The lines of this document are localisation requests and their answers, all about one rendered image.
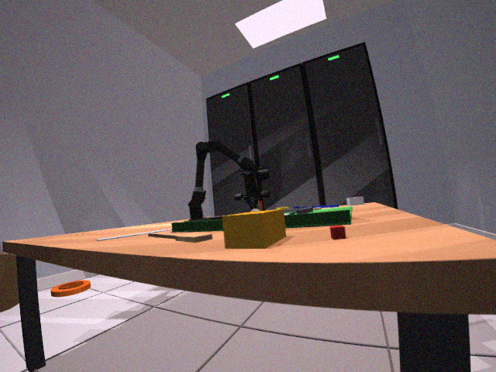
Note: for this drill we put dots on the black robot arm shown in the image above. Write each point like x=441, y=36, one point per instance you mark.
x=244, y=162

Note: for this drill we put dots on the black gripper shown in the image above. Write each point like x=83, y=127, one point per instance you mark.
x=251, y=191

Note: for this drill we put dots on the olive-brown box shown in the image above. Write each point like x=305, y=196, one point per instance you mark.
x=253, y=230

